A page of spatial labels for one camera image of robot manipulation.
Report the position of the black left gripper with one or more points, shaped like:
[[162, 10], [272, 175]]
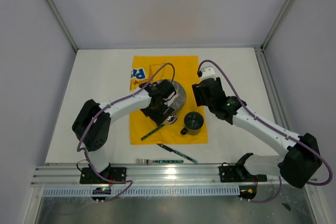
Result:
[[158, 118]]

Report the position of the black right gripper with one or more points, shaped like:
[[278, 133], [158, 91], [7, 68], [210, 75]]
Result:
[[199, 95]]

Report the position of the grey reindeer plate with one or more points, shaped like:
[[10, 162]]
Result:
[[178, 100]]

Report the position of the spoon with green handle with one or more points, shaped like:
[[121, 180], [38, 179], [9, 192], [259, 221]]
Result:
[[157, 129]]

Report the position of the dark green mug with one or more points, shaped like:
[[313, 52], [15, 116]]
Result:
[[193, 122]]

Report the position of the yellow Pikachu cloth placemat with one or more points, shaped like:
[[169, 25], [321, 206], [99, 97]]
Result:
[[185, 74]]

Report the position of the knife with green handle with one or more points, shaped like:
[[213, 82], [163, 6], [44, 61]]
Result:
[[165, 147]]

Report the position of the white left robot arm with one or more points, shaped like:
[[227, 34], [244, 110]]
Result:
[[92, 124]]

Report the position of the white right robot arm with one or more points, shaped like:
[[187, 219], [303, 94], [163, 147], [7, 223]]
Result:
[[297, 158]]

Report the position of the right controller board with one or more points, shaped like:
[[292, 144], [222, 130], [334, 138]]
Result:
[[247, 192]]

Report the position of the controller board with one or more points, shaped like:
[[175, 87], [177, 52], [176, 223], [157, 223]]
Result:
[[247, 192], [101, 193]]

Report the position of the left controller board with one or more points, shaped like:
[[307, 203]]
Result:
[[101, 193]]

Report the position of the fork with green handle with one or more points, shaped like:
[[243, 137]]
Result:
[[157, 161]]

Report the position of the aluminium side rail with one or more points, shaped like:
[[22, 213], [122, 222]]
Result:
[[271, 90]]

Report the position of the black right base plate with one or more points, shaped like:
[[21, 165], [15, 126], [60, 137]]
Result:
[[229, 173]]

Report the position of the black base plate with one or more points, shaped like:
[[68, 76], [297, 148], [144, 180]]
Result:
[[88, 176], [229, 173]]

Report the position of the slotted cable duct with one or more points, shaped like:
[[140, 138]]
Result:
[[146, 191]]

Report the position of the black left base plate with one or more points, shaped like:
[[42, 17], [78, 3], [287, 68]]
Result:
[[88, 176]]

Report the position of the aluminium mounting rail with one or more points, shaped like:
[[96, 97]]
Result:
[[161, 174]]

